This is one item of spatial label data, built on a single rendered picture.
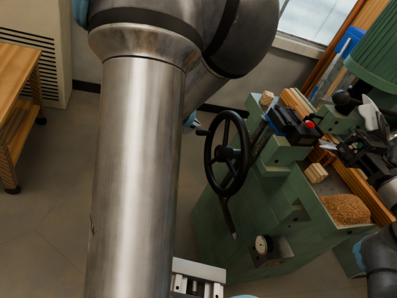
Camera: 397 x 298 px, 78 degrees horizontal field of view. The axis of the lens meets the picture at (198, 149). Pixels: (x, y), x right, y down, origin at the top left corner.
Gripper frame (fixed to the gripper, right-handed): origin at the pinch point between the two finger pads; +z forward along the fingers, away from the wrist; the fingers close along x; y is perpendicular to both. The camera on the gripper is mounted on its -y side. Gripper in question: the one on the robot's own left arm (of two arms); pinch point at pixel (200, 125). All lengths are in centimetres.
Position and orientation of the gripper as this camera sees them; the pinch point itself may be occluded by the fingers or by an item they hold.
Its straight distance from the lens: 87.2
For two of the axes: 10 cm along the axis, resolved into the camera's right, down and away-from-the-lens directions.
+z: 6.7, 3.9, 6.4
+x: 1.9, 7.4, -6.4
